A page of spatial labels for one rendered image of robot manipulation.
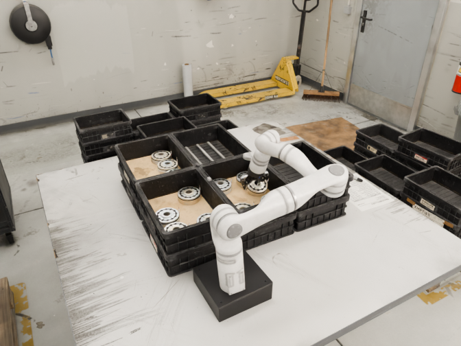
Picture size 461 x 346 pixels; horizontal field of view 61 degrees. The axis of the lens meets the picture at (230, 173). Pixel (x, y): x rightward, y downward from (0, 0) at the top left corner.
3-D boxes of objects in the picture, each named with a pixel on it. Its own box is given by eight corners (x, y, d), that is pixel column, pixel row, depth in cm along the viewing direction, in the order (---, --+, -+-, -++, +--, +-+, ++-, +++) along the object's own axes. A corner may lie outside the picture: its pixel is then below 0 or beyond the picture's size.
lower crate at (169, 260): (237, 256, 166) (237, 234, 160) (169, 281, 154) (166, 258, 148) (199, 206, 196) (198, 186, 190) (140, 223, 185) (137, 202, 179)
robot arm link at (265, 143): (252, 135, 153) (279, 152, 147) (267, 126, 158) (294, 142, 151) (251, 149, 158) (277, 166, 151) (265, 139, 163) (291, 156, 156)
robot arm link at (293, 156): (291, 155, 158) (293, 139, 152) (348, 190, 145) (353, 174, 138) (276, 167, 154) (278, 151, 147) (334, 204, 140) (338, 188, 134)
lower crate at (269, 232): (296, 235, 178) (298, 213, 171) (237, 256, 166) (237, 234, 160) (252, 191, 208) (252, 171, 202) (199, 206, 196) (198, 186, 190)
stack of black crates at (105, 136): (128, 154, 357) (121, 108, 334) (138, 169, 335) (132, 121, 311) (83, 165, 341) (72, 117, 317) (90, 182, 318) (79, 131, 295)
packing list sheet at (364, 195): (397, 200, 201) (397, 199, 200) (363, 213, 191) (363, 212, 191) (351, 170, 225) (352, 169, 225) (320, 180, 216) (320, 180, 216)
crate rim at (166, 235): (237, 217, 155) (237, 212, 154) (164, 240, 144) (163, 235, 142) (197, 170, 186) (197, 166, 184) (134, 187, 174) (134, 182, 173)
